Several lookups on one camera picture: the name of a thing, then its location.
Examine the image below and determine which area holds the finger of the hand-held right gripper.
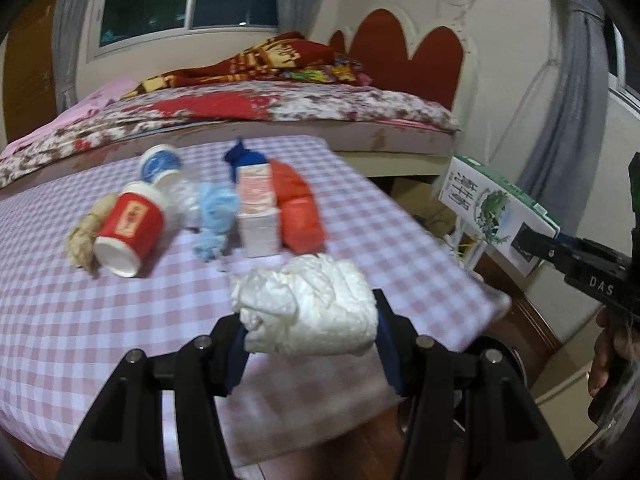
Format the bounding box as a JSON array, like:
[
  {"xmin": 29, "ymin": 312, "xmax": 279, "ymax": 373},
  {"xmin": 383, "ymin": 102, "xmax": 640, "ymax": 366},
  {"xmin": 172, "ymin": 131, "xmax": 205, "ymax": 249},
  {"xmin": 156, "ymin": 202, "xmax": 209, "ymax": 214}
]
[{"xmin": 510, "ymin": 224, "xmax": 568, "ymax": 273}]

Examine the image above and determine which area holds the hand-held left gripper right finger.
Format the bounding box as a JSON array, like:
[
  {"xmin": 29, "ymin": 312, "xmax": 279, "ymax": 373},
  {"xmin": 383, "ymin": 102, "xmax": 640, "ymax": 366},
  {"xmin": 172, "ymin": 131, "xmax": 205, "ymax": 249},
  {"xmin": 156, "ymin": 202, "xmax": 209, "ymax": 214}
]
[{"xmin": 372, "ymin": 289, "xmax": 576, "ymax": 480}]

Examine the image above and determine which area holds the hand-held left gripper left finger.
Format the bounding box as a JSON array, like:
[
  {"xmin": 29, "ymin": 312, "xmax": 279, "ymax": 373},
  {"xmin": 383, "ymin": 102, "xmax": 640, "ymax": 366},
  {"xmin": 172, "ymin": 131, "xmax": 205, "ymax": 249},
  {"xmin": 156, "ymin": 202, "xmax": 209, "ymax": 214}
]
[{"xmin": 55, "ymin": 314, "xmax": 251, "ymax": 480}]

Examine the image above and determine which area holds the white tissue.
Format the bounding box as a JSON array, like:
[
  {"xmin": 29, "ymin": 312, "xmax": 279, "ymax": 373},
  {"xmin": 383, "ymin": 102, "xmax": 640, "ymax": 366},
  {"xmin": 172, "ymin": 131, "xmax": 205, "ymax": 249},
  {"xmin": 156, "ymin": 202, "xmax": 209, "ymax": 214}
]
[{"xmin": 231, "ymin": 254, "xmax": 378, "ymax": 357}]

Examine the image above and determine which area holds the pink and white carton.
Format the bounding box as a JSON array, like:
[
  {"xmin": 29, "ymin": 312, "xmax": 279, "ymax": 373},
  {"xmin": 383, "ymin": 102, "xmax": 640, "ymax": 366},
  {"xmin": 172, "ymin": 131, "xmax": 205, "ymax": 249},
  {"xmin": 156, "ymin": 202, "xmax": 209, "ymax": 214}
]
[{"xmin": 236, "ymin": 165, "xmax": 281, "ymax": 257}]

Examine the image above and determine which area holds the light blue face mask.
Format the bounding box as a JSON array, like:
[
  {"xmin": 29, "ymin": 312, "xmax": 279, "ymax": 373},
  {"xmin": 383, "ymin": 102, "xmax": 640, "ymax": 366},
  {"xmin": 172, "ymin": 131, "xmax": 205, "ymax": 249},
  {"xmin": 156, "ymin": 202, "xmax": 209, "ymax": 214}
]
[{"xmin": 192, "ymin": 182, "xmax": 241, "ymax": 263}]

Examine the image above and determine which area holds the clear plastic wrap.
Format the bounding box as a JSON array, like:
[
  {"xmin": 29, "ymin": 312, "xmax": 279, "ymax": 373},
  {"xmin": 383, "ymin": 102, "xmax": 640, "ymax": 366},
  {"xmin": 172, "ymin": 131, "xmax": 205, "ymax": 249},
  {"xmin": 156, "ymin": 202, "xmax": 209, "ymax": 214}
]
[{"xmin": 167, "ymin": 170, "xmax": 206, "ymax": 231}]

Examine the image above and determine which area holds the red paper cup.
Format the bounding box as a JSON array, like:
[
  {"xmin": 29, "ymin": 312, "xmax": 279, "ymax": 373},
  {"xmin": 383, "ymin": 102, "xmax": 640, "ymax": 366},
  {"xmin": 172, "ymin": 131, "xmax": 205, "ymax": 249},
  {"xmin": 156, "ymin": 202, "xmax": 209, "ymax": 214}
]
[{"xmin": 94, "ymin": 181, "xmax": 166, "ymax": 278}]

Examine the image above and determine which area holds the beige paper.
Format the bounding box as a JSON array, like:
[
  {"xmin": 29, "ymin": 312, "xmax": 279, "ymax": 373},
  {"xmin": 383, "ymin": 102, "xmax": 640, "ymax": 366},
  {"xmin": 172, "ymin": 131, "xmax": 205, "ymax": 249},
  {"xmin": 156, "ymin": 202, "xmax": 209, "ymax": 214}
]
[{"xmin": 66, "ymin": 195, "xmax": 118, "ymax": 276}]

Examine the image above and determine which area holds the dark blue bag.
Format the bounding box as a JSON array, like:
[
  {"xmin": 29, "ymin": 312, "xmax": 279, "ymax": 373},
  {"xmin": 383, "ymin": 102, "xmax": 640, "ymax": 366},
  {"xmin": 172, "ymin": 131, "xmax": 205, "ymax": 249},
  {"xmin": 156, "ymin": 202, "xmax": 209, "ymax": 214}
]
[{"xmin": 223, "ymin": 139, "xmax": 271, "ymax": 186}]

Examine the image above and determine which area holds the person's right hand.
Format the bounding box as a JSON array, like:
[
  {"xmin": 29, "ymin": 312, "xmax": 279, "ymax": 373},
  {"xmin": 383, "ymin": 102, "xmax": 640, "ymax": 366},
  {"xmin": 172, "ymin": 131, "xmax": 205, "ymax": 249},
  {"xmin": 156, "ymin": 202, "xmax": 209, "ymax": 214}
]
[{"xmin": 587, "ymin": 306, "xmax": 612, "ymax": 397}]

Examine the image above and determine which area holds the green and white box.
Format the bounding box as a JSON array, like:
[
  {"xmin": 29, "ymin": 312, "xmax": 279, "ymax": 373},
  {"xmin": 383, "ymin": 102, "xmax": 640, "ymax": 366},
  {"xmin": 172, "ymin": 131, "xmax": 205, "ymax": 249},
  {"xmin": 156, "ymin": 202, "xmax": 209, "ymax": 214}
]
[{"xmin": 437, "ymin": 156, "xmax": 561, "ymax": 278}]

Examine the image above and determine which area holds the pink checked tablecloth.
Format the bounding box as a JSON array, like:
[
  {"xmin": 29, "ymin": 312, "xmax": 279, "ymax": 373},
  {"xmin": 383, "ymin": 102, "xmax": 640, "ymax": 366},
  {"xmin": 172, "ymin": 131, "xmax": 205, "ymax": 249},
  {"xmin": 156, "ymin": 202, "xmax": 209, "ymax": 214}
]
[{"xmin": 0, "ymin": 135, "xmax": 512, "ymax": 461}]

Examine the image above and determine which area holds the grey curtain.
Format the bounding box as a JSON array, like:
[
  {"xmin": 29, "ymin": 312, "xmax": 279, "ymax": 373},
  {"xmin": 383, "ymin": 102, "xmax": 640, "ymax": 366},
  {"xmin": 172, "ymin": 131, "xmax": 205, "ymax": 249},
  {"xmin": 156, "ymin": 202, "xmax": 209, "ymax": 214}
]
[
  {"xmin": 517, "ymin": 0, "xmax": 608, "ymax": 221},
  {"xmin": 52, "ymin": 0, "xmax": 108, "ymax": 113}
]

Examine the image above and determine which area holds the red heart-shaped headboard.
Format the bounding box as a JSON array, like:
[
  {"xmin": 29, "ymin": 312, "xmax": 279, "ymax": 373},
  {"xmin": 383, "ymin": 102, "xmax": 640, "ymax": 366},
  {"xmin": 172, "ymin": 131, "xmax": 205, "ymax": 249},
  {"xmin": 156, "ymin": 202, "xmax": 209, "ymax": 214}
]
[{"xmin": 327, "ymin": 9, "xmax": 476, "ymax": 111}]

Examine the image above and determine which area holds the bed with floral bedding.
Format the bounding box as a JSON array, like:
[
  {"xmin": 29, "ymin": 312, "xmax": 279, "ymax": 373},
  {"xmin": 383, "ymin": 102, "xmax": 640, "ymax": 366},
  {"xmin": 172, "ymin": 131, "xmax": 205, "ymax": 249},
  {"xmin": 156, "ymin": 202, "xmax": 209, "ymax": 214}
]
[{"xmin": 0, "ymin": 82, "xmax": 461, "ymax": 188}]

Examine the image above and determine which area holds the pink bed sheet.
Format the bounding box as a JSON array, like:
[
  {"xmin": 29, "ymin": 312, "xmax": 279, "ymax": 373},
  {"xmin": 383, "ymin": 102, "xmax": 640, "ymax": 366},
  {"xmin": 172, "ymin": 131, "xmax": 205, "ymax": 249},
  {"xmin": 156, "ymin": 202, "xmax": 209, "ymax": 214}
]
[{"xmin": 0, "ymin": 77, "xmax": 138, "ymax": 156}]

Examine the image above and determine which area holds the red patterned blanket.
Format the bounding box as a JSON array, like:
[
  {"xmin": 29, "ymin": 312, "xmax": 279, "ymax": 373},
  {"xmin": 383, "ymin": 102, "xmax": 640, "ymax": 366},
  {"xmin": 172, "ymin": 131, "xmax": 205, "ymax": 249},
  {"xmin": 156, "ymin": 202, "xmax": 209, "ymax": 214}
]
[{"xmin": 122, "ymin": 31, "xmax": 371, "ymax": 101}]

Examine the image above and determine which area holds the wooden door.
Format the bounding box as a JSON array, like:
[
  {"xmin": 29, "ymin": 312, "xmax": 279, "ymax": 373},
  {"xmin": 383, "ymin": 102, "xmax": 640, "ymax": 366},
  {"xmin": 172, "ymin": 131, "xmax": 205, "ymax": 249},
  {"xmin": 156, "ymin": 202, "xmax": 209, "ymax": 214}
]
[{"xmin": 0, "ymin": 0, "xmax": 63, "ymax": 146}]

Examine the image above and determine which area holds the cream bed frame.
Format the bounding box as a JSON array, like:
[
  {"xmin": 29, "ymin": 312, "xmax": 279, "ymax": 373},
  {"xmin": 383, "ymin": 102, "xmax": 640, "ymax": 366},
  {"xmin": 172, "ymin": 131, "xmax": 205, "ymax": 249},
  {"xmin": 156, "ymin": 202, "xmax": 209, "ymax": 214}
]
[{"xmin": 330, "ymin": 149, "xmax": 453, "ymax": 179}]

